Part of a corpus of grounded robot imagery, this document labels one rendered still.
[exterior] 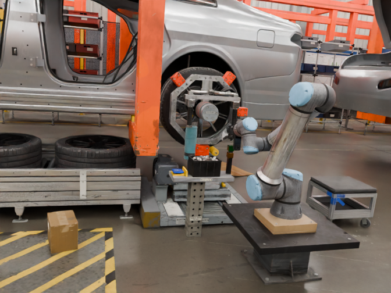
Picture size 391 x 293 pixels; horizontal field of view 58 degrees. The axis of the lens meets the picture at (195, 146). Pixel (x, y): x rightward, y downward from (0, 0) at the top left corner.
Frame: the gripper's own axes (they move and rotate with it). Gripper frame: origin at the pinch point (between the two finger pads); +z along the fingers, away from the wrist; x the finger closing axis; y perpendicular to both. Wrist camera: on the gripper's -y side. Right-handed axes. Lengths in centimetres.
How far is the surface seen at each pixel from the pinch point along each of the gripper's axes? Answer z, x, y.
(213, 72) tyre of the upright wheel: 21, -4, 60
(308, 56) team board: 398, -417, 294
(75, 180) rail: 49, 100, -19
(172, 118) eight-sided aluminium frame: 31.2, 29.2, 24.2
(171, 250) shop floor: 11, 41, -71
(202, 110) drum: 13.9, 11.1, 26.3
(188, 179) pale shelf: 3.3, 29.0, -26.0
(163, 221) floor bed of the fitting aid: 39, 38, -52
